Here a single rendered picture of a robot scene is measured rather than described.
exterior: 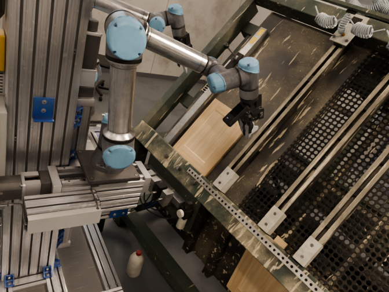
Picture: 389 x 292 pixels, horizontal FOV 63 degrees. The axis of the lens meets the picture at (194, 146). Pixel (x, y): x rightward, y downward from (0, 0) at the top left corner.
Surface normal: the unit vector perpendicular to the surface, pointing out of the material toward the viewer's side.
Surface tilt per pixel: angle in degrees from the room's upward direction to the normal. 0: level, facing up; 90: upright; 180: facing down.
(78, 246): 0
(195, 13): 90
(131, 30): 84
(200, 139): 55
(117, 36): 82
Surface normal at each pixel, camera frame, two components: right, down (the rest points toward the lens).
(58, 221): 0.49, 0.55
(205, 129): -0.43, -0.38
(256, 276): -0.73, 0.11
